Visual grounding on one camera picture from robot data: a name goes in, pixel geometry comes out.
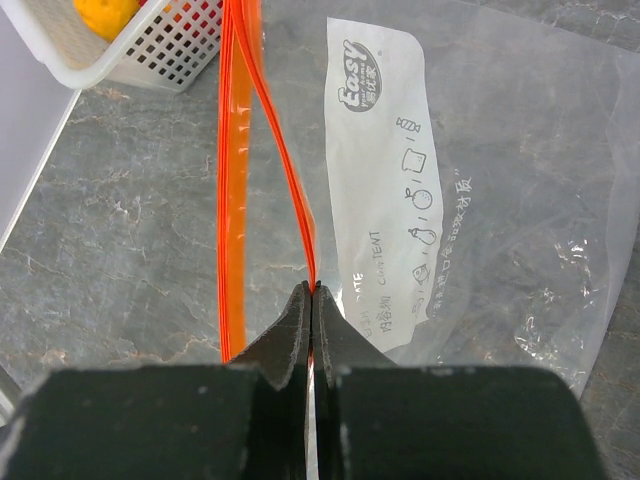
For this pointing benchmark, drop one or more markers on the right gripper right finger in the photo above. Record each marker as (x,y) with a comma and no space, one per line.
(336,343)

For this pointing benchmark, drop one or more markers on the white plastic basket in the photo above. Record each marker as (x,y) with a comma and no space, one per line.
(164,46)

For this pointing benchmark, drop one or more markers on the clear zip top bag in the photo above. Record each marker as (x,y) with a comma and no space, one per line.
(466,184)

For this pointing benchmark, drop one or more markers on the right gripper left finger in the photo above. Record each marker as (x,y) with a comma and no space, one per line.
(282,350)

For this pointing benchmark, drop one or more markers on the yellow orange fruit toy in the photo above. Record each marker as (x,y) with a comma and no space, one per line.
(106,18)

